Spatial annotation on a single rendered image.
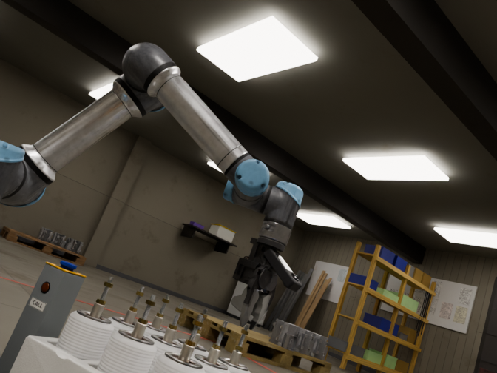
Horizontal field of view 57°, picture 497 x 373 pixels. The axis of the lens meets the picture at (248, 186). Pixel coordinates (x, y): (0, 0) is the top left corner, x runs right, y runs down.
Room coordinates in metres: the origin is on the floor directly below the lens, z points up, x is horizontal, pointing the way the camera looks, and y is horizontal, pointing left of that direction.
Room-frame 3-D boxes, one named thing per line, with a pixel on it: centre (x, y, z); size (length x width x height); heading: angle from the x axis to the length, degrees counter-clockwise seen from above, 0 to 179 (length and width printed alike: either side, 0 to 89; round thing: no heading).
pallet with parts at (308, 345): (4.43, -0.59, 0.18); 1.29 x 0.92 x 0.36; 124
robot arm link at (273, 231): (1.12, -0.10, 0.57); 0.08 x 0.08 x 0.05
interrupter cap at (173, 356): (0.91, 0.00, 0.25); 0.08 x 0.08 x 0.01
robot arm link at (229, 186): (1.11, 0.00, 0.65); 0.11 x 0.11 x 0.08; 89
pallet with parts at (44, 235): (7.85, 2.84, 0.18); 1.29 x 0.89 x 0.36; 125
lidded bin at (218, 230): (10.02, 0.18, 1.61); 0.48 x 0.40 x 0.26; 125
